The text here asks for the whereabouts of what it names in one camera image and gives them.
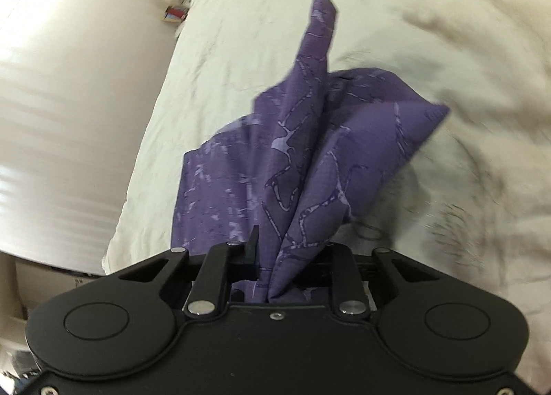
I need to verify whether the cardboard box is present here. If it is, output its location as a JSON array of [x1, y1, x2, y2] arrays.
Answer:
[[12, 261, 105, 322]]

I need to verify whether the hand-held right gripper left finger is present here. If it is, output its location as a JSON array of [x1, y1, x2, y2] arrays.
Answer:
[[118, 225, 261, 316]]

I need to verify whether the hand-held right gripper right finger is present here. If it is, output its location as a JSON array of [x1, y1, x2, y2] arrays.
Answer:
[[301, 242, 440, 316]]

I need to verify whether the purple patterned hooded jacket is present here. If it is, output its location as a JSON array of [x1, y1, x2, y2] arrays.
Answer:
[[170, 0, 451, 305]]

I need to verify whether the small shelf with books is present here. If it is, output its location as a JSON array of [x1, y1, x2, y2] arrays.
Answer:
[[161, 0, 204, 26]]

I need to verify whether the cream bedspread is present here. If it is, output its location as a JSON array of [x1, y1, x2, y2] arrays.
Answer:
[[102, 0, 551, 335]]

